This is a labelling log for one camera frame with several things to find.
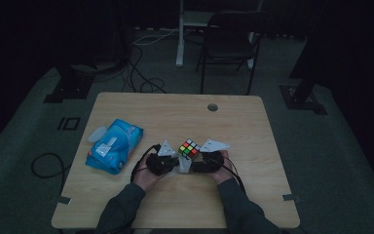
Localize multicoloured puzzle cube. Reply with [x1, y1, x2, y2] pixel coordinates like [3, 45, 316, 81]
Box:
[177, 138, 202, 161]

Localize black floor cable loop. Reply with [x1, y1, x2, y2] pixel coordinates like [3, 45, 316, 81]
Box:
[30, 152, 68, 197]

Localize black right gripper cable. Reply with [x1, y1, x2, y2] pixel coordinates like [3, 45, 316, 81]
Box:
[222, 155, 246, 193]

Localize black stand base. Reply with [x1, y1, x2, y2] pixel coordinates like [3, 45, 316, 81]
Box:
[43, 63, 95, 104]
[279, 77, 328, 116]

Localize blue wet wipes pack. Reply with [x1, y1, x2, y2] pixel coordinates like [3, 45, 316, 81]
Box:
[85, 118, 145, 176]

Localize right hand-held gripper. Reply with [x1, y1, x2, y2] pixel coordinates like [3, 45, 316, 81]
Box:
[191, 138, 231, 174]

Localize tangled black floor cables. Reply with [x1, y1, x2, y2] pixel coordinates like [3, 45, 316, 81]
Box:
[119, 44, 168, 96]

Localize grey tape strip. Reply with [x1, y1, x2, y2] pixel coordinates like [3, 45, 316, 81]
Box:
[50, 195, 73, 206]

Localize person's left hand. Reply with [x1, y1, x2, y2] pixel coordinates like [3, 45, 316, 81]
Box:
[133, 166, 168, 193]

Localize white floor cable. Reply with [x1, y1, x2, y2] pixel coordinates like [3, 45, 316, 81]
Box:
[131, 28, 180, 47]

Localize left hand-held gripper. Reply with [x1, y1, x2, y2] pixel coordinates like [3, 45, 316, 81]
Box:
[145, 139, 180, 177]

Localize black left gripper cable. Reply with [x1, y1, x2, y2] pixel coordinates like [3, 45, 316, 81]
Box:
[130, 143, 162, 183]

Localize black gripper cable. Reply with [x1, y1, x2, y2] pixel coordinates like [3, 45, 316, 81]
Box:
[222, 155, 246, 193]
[130, 143, 162, 183]

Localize white wet wipe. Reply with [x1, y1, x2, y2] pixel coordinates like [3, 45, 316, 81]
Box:
[169, 155, 194, 176]

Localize black folding chair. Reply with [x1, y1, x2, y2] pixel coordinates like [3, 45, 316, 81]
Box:
[196, 10, 268, 97]

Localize person's right hand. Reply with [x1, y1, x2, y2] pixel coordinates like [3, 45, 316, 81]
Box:
[208, 149, 239, 185]

